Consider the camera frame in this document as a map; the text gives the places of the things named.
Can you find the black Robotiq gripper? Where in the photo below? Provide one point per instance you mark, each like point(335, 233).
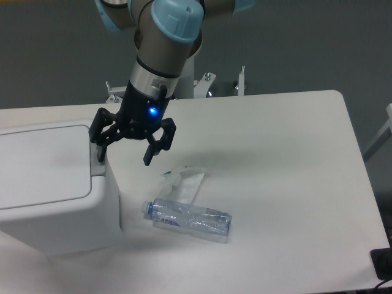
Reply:
point(139, 117)

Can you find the white push-lid trash can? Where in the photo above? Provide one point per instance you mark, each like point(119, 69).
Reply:
point(56, 197)

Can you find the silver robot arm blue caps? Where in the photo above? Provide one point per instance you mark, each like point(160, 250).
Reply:
point(167, 35)

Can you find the torn white paper wrapper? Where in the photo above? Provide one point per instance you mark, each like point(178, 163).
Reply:
point(181, 184)

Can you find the crushed clear plastic bottle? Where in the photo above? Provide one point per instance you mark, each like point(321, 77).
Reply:
point(187, 216)

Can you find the black device at table corner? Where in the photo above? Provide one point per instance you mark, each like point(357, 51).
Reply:
point(381, 259)

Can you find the white metal robot base frame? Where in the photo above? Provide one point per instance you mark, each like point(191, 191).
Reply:
point(186, 87)

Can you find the white metal frame right edge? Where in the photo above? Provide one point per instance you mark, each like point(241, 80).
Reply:
point(382, 135)

